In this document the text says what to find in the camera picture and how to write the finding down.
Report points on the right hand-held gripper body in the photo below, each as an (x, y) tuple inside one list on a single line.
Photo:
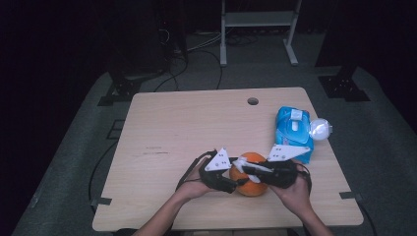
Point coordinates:
[(282, 175)]

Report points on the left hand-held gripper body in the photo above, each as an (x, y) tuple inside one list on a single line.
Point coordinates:
[(216, 162)]

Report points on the white wet wipe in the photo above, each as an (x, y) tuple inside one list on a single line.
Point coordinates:
[(241, 163)]

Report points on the orange plush toy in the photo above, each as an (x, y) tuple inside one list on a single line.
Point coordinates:
[(250, 188)]

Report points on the blue wet wipe pack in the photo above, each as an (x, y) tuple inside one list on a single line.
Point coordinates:
[(291, 128)]

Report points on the person's right hand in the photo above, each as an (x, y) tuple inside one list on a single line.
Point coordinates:
[(295, 196)]

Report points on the person's left hand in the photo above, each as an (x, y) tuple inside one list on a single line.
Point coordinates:
[(193, 188)]

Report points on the black tape strip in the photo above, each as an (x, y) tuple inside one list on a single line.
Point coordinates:
[(349, 195), (101, 201)]

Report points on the black stand base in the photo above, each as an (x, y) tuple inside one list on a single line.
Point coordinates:
[(123, 90), (344, 88)]

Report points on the black tape square outline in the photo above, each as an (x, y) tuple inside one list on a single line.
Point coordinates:
[(109, 129)]

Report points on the white metal stand frame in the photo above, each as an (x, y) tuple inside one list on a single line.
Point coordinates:
[(259, 19)]

